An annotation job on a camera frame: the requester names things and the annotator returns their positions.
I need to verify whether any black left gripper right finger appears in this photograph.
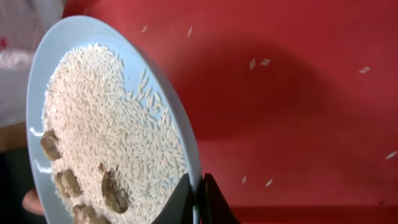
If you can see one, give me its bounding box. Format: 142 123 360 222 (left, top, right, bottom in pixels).
198 174 240 224

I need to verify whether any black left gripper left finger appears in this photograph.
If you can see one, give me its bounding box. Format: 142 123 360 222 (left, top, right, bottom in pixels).
152 174 193 224

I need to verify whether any light blue plate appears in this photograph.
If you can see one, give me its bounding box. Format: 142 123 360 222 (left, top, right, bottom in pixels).
26 16 201 223

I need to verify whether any peanut shell pile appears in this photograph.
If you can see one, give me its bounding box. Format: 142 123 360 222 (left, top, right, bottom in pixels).
72 205 109 224

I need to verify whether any red plastic tray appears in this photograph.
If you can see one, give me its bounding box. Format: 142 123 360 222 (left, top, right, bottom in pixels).
63 0 397 223

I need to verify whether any black plastic bin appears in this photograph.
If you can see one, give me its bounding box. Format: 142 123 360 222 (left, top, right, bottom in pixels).
1 148 46 224

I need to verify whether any clear plastic bin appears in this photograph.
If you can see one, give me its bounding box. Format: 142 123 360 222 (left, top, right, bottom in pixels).
1 0 66 128

